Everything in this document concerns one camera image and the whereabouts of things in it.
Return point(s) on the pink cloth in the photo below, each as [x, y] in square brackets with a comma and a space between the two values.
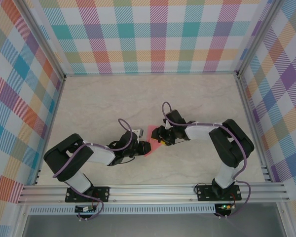
[153, 149]

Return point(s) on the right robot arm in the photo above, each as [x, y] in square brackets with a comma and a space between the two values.
[232, 143]

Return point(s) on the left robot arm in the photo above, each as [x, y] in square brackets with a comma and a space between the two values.
[66, 158]

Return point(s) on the grey metal panel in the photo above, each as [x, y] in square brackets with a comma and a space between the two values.
[150, 227]

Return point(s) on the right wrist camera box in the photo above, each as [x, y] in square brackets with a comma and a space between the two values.
[167, 124]

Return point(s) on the aluminium mounting rail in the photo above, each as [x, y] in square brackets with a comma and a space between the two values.
[150, 192]

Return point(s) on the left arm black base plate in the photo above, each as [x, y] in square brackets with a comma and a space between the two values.
[105, 191]

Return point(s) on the aluminium back floor rail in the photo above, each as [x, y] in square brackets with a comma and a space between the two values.
[150, 73]

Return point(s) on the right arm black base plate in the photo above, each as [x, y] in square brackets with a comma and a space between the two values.
[204, 193]

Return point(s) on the aluminium side floor rail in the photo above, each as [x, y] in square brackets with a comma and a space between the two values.
[55, 111]
[248, 111]

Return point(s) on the aluminium corner post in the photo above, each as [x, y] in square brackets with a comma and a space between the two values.
[256, 37]
[45, 39]

